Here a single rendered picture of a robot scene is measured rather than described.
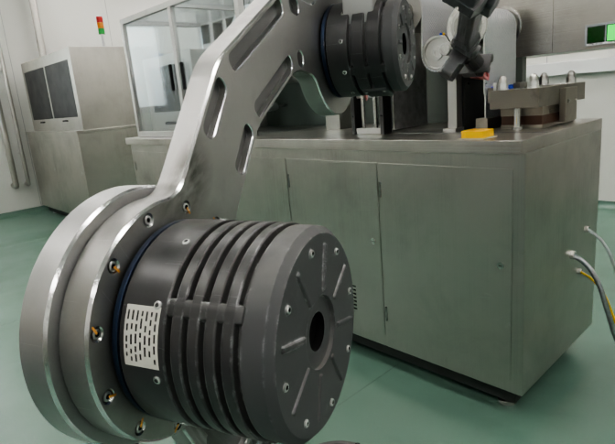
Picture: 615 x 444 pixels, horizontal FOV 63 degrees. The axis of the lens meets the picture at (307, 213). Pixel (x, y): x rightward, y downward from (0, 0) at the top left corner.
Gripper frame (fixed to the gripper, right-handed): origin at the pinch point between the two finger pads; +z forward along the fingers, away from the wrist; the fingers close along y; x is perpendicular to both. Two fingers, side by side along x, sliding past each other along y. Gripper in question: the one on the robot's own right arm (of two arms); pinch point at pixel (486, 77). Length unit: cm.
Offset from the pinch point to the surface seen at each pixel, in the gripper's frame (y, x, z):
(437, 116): -39, 3, 35
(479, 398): 9, -104, 35
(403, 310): -18, -83, 17
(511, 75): 0.4, 9.3, 15.3
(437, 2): -24.1, 29.7, -6.6
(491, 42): 0.3, 11.4, -3.1
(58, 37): -556, 104, 5
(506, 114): 7.2, -10.9, 6.5
